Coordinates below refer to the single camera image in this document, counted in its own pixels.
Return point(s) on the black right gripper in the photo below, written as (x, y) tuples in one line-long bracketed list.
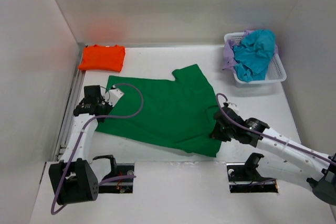
[(216, 134)]

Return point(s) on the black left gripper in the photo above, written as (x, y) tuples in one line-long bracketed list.
[(109, 107)]

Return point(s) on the green t shirt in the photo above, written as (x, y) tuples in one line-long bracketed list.
[(175, 114)]

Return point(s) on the orange t shirt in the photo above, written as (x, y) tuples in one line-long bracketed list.
[(105, 58)]

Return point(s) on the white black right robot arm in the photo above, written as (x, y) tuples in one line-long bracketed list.
[(290, 161)]

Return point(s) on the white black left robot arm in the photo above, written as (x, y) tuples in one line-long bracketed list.
[(74, 179)]

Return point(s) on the lilac t shirt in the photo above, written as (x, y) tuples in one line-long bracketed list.
[(228, 54)]

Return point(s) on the white plastic basket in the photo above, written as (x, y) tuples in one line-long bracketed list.
[(275, 74)]

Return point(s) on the teal t shirt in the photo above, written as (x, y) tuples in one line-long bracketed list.
[(253, 54)]

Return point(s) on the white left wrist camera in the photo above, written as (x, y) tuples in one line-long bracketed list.
[(113, 96)]

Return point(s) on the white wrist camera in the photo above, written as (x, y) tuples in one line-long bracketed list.
[(113, 96), (231, 105)]

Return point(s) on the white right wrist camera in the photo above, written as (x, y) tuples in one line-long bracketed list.
[(231, 105)]

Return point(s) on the aluminium frame rail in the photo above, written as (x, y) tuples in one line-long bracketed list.
[(73, 97)]

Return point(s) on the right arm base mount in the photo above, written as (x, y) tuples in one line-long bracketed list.
[(244, 178)]

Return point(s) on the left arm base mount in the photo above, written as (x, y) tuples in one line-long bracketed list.
[(120, 179)]

